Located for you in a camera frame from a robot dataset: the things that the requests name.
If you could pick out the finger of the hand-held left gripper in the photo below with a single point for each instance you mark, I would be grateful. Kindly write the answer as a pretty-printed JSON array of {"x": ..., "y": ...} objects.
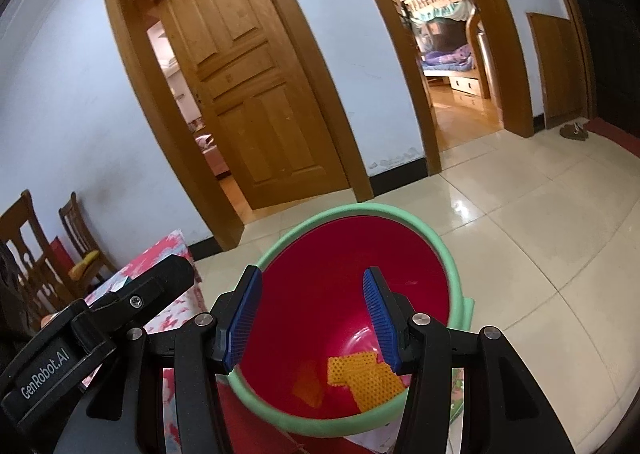
[{"x": 150, "y": 286}]

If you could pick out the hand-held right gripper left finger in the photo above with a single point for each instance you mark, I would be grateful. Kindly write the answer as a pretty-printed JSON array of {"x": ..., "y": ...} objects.
[{"x": 242, "y": 319}]

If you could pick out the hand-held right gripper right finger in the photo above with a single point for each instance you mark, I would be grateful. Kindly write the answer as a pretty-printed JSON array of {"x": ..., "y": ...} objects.
[{"x": 382, "y": 319}]

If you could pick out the red bin with green rim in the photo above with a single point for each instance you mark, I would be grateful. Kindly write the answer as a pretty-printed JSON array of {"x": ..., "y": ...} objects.
[{"x": 320, "y": 284}]

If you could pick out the small wooden chair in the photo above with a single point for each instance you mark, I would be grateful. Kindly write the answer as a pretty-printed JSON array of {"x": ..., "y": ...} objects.
[{"x": 107, "y": 266}]

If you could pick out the red floral tablecloth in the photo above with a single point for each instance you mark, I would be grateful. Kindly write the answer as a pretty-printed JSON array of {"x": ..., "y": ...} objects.
[{"x": 172, "y": 241}]

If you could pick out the orange mesh net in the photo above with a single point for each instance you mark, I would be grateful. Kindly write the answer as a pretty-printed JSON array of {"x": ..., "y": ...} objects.
[{"x": 365, "y": 384}]

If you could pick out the yellow seat cushion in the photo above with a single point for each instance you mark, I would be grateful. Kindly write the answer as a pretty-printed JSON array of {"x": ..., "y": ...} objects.
[{"x": 85, "y": 265}]

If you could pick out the red cloth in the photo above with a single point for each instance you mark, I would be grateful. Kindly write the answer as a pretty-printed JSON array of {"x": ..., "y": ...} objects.
[{"x": 60, "y": 256}]

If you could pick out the pink bed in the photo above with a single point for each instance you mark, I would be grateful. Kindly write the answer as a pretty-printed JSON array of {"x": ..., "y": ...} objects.
[{"x": 212, "y": 159}]

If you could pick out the large wooden chair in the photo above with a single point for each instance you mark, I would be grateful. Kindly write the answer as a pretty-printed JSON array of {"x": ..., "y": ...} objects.
[{"x": 20, "y": 206}]

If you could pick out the open wooden door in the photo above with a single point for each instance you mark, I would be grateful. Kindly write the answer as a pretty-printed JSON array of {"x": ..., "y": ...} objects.
[{"x": 250, "y": 84}]

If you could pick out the purple blanket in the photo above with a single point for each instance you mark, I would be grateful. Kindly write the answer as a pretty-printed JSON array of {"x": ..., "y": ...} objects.
[{"x": 447, "y": 59}]

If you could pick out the brown slippers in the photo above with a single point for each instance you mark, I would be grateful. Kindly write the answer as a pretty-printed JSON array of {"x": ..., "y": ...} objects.
[{"x": 574, "y": 130}]

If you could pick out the wooden bunk bed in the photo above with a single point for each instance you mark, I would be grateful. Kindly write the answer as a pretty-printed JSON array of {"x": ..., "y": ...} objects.
[{"x": 480, "y": 59}]

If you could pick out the red doormat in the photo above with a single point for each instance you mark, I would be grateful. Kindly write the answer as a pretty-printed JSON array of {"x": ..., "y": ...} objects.
[{"x": 615, "y": 136}]

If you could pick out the small wooden panel door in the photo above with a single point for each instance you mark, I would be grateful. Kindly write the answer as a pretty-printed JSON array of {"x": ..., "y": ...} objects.
[{"x": 555, "y": 74}]

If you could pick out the dark front door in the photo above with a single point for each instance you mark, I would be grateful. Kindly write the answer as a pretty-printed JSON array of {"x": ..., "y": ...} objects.
[{"x": 615, "y": 34}]

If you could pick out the wooden door frame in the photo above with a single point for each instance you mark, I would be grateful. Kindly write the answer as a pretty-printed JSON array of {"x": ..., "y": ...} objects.
[
  {"x": 131, "y": 59},
  {"x": 500, "y": 34},
  {"x": 584, "y": 49}
]

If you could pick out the wooden front door frame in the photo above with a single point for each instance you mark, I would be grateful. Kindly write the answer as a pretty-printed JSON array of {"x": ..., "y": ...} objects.
[{"x": 584, "y": 49}]

